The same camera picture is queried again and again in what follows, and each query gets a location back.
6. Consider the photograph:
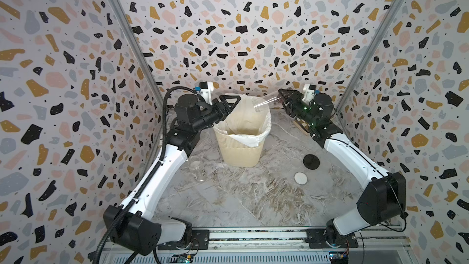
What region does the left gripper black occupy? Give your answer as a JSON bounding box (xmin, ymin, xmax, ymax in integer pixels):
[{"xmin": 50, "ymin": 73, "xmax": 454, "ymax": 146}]
[{"xmin": 192, "ymin": 96, "xmax": 241, "ymax": 135}]

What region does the clear plastic jar lid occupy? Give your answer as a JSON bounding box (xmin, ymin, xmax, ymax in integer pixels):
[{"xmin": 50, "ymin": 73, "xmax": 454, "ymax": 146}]
[{"xmin": 290, "ymin": 158, "xmax": 302, "ymax": 167}]

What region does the black jar lid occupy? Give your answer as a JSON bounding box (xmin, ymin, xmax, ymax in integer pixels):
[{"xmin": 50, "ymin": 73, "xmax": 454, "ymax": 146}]
[{"xmin": 302, "ymin": 154, "xmax": 320, "ymax": 170}]

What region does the white jar lid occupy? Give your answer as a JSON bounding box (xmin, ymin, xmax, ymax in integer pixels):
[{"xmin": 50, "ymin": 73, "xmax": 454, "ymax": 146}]
[{"xmin": 294, "ymin": 172, "xmax": 308, "ymax": 185}]

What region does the white lid tea jar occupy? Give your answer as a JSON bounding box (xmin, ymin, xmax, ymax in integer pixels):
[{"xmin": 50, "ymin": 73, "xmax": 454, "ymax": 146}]
[{"xmin": 194, "ymin": 166, "xmax": 208, "ymax": 182}]

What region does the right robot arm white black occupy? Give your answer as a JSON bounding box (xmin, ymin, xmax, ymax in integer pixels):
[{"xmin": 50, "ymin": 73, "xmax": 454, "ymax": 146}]
[{"xmin": 278, "ymin": 86, "xmax": 407, "ymax": 248}]

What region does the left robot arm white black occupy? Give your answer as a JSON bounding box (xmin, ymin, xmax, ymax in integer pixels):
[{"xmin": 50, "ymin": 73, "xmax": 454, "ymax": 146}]
[{"xmin": 93, "ymin": 93, "xmax": 241, "ymax": 264}]

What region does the white plastic bin liner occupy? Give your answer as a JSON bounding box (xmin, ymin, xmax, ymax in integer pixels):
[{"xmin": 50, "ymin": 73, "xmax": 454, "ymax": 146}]
[{"xmin": 214, "ymin": 95, "xmax": 271, "ymax": 147}]

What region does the wooden chessboard box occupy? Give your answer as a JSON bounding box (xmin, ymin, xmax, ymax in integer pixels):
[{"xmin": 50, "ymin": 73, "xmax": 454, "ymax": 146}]
[{"xmin": 293, "ymin": 117, "xmax": 310, "ymax": 136}]

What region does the cream ribbed trash bin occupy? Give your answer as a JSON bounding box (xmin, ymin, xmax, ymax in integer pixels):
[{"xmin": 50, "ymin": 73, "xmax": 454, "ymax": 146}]
[{"xmin": 214, "ymin": 131, "xmax": 267, "ymax": 167}]

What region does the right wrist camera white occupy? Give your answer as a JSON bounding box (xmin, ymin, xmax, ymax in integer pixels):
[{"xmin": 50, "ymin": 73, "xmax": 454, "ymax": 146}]
[{"xmin": 302, "ymin": 84, "xmax": 320, "ymax": 102}]

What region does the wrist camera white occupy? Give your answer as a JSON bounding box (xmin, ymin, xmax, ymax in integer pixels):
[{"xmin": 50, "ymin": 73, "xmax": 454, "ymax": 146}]
[
  {"xmin": 302, "ymin": 84, "xmax": 320, "ymax": 102},
  {"xmin": 195, "ymin": 81, "xmax": 214, "ymax": 105}
]

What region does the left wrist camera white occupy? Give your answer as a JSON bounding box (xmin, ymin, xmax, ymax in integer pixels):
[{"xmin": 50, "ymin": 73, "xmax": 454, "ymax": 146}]
[{"xmin": 195, "ymin": 81, "xmax": 214, "ymax": 105}]

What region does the black corrugated cable conduit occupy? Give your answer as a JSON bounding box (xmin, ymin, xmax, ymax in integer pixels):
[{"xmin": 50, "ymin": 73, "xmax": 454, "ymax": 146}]
[{"xmin": 91, "ymin": 86, "xmax": 200, "ymax": 264}]

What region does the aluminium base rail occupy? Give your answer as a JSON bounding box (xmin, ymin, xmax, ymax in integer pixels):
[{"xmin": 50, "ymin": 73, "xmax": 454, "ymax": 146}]
[{"xmin": 101, "ymin": 226, "xmax": 418, "ymax": 264}]

